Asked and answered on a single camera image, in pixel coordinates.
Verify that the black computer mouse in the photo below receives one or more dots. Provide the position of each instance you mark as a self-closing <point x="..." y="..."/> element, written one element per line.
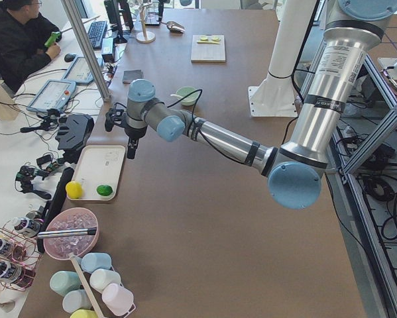
<point x="69" y="57"/>

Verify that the wooden stand with round base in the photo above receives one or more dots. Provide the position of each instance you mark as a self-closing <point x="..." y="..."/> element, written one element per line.
<point x="144" y="36"/>

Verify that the near teach pendant tablet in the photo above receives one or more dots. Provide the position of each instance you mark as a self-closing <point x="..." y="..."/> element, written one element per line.
<point x="54" y="95"/>

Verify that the white cup rack stick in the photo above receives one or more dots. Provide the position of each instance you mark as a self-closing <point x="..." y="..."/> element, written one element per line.
<point x="86" y="286"/>

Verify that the bamboo cutting board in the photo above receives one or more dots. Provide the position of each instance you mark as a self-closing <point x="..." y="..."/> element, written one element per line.
<point x="209" y="53"/>

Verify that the seated person in black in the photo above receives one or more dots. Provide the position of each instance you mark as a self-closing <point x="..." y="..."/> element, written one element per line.
<point x="23" y="34"/>

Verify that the grey folded cloth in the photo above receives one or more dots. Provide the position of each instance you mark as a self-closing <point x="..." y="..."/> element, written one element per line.
<point x="131" y="75"/>

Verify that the green plastic cup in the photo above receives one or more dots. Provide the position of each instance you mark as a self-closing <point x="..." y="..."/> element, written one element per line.
<point x="62" y="282"/>

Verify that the steel tongs handle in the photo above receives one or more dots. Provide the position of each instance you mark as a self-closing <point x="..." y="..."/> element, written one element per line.
<point x="67" y="233"/>

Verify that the cream tray with bear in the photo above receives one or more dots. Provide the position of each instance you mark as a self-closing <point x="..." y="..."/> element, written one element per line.
<point x="99" y="164"/>

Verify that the pink plastic cup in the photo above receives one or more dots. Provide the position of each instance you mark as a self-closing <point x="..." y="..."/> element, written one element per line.
<point x="118" y="299"/>

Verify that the steel scoop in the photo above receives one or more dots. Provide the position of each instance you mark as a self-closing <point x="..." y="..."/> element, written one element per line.
<point x="174" y="27"/>

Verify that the copper wire bottle rack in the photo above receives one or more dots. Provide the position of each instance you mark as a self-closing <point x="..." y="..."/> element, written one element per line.
<point x="19" y="258"/>

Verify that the yellow lemon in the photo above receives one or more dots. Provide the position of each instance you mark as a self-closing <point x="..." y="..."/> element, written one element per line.
<point x="74" y="190"/>

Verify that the far teach pendant tablet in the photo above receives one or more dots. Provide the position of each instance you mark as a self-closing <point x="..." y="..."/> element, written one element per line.
<point x="79" y="72"/>

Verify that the light green bowl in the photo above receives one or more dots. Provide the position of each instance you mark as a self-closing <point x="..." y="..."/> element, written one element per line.
<point x="189" y="95"/>

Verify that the white ceramic spoon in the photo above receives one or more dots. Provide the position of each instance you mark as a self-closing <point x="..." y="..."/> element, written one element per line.
<point x="176" y="96"/>

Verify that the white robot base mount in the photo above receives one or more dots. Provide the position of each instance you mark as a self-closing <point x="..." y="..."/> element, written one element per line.
<point x="275" y="95"/>

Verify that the blue plastic cup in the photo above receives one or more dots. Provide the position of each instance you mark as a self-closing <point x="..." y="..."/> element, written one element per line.
<point x="96" y="260"/>

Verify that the green lime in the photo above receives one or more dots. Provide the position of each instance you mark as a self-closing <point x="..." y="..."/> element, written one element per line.
<point x="104" y="190"/>

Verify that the black keyboard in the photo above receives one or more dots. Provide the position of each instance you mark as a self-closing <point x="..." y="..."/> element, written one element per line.
<point x="96" y="33"/>

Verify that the yellow plastic knife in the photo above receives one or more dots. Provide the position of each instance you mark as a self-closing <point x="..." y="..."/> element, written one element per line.
<point x="207" y="42"/>

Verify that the teach pendant tablet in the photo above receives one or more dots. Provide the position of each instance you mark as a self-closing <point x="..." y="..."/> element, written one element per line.
<point x="79" y="72"/>
<point x="54" y="95"/>

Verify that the yellow plastic cup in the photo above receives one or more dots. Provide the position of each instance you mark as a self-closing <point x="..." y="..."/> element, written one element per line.
<point x="84" y="313"/>

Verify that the light blue lower cup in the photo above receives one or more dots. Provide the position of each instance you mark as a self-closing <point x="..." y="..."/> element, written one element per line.
<point x="75" y="300"/>

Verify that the white plastic cup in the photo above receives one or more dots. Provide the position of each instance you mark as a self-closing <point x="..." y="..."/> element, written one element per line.
<point x="101" y="278"/>

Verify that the pink bowl with ice cubes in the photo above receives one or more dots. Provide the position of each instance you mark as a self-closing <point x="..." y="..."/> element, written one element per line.
<point x="60" y="248"/>

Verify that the aluminium frame post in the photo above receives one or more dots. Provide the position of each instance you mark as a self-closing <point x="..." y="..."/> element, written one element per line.
<point x="86" y="47"/>

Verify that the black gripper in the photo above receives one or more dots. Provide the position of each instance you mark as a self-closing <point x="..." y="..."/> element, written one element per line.
<point x="134" y="132"/>

